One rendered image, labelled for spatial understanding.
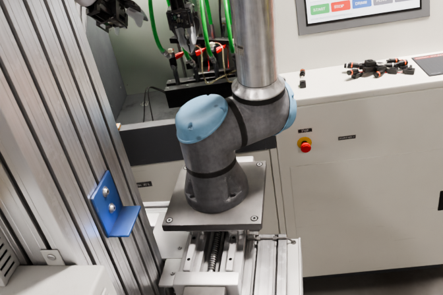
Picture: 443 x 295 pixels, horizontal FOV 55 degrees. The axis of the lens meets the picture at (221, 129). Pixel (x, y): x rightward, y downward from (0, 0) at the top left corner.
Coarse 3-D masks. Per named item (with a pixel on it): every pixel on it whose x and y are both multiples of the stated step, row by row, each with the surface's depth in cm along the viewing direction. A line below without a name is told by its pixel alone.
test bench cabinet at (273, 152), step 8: (272, 152) 156; (272, 160) 158; (272, 168) 160; (272, 176) 165; (280, 184) 165; (280, 192) 167; (280, 200) 169; (280, 208) 171; (280, 216) 173; (280, 224) 175; (280, 232) 178
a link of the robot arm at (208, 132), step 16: (208, 96) 93; (192, 112) 90; (208, 112) 88; (224, 112) 88; (176, 128) 91; (192, 128) 87; (208, 128) 87; (224, 128) 89; (240, 128) 90; (192, 144) 89; (208, 144) 88; (224, 144) 90; (240, 144) 92; (192, 160) 91; (208, 160) 90; (224, 160) 92
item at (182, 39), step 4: (180, 28) 128; (184, 28) 129; (176, 32) 129; (180, 32) 128; (184, 32) 129; (180, 36) 128; (184, 36) 129; (180, 40) 127; (184, 40) 130; (180, 44) 126; (184, 44) 131; (188, 44) 132; (184, 48) 131; (188, 48) 131; (188, 52) 132
